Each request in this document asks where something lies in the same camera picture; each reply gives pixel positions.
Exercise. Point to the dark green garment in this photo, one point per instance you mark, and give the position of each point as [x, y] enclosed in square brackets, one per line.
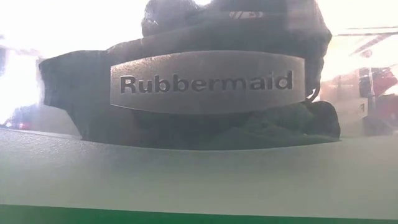
[280, 127]

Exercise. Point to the dark grey shorts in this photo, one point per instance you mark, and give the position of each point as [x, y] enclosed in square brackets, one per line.
[174, 18]

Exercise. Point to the long black garment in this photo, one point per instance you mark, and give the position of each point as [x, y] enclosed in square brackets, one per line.
[81, 93]

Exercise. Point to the clear plastic storage bin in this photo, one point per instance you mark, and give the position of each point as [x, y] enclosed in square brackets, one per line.
[205, 93]

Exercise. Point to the green table mat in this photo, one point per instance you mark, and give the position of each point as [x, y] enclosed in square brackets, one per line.
[93, 217]

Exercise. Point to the red tool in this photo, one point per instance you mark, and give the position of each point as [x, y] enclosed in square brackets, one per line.
[385, 84]

